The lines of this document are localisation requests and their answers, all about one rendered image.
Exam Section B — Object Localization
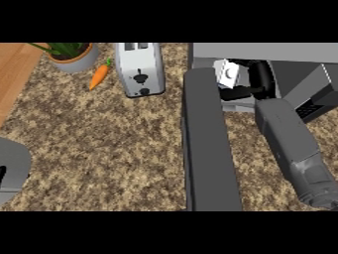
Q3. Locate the white milk carton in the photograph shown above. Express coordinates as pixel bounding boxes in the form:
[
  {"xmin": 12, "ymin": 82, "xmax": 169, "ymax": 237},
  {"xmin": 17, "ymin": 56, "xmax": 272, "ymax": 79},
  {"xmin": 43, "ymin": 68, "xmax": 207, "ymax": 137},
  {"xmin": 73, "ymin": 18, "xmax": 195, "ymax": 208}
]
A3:
[{"xmin": 213, "ymin": 59, "xmax": 250, "ymax": 90}]

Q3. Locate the dark grey microwave door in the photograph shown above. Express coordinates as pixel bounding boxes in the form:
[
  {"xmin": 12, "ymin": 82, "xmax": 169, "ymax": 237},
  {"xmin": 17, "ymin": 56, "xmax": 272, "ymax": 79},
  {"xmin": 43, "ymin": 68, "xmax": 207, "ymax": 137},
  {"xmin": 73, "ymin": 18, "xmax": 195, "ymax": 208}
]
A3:
[{"xmin": 181, "ymin": 66, "xmax": 246, "ymax": 212}]

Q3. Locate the orange carrot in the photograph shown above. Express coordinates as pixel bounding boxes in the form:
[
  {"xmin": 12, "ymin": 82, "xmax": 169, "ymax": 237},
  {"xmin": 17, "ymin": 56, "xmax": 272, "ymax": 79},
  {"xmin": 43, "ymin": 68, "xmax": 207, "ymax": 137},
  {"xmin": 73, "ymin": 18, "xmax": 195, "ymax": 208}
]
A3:
[{"xmin": 88, "ymin": 58, "xmax": 113, "ymax": 91}]

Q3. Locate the grey plant pot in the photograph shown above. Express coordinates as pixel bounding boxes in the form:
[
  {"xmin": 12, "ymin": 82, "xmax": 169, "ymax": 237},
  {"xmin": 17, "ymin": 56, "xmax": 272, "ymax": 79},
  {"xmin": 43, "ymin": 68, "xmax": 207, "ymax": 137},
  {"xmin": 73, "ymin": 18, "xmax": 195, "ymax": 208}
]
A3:
[{"xmin": 46, "ymin": 43, "xmax": 101, "ymax": 73}]

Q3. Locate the green leafy plant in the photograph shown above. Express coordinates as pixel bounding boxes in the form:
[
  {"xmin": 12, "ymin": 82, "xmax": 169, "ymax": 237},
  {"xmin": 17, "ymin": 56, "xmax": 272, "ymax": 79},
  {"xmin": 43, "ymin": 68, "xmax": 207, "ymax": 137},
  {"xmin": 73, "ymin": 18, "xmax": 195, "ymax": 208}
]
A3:
[{"xmin": 27, "ymin": 42, "xmax": 91, "ymax": 57}]

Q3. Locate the silver toaster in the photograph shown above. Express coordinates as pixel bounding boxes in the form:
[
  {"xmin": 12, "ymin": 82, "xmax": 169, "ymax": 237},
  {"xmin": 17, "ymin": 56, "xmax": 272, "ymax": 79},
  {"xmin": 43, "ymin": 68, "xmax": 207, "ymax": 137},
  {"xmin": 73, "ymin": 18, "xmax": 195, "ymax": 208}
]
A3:
[{"xmin": 113, "ymin": 42, "xmax": 167, "ymax": 99}]

